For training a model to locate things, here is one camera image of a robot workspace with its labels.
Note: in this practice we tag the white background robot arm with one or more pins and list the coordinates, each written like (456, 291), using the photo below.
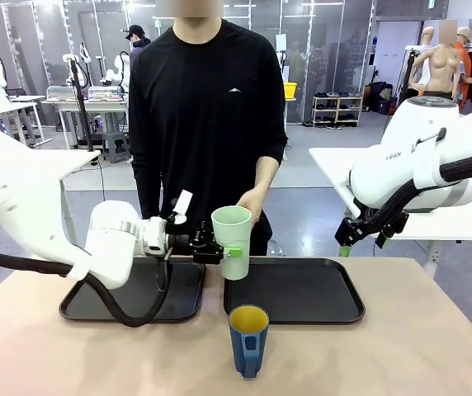
(118, 70)

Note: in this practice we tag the black plastic tray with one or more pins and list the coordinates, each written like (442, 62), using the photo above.
(170, 288)
(298, 288)

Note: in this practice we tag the clear display case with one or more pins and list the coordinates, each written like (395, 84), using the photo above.
(105, 92)

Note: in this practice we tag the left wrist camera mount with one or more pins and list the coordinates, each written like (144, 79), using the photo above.
(183, 204)

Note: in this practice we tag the yellow basket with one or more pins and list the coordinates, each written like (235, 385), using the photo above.
(290, 90)

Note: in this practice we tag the bare beige mannequin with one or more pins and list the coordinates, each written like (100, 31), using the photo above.
(438, 70)

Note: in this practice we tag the person in purple hoodie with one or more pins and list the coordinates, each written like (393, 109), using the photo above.
(138, 41)

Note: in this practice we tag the person in black shirt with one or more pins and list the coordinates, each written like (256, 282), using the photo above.
(207, 115)

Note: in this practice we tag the white shoe rack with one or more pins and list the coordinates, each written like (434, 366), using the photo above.
(337, 110)

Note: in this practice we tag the person's left forearm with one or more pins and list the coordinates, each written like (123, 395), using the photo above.
(268, 175)

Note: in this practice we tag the blue mug yellow inside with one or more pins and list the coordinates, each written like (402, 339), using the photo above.
(247, 342)

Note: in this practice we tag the white background desk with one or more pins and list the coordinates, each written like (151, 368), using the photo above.
(5, 111)

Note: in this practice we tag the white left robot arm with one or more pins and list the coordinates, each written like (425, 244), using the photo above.
(34, 198)

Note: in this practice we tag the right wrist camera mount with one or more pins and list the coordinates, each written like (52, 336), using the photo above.
(393, 231)

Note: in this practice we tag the black tripod stand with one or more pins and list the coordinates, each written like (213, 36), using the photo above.
(80, 103)

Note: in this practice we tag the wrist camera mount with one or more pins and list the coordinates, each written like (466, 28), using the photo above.
(393, 231)
(183, 204)

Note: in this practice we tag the person's left hand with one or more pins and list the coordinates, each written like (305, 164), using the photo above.
(253, 204)

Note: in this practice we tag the white side table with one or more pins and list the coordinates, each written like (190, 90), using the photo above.
(77, 165)
(426, 229)

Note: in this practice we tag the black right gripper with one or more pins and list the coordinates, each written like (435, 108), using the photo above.
(353, 231)

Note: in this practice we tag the light green plastic cup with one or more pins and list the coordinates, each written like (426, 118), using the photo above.
(232, 243)

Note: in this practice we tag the grey plastic stool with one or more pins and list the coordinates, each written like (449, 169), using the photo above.
(116, 147)

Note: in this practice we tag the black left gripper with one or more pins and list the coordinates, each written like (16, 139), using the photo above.
(190, 245)

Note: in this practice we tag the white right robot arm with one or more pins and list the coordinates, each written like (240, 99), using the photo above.
(417, 165)

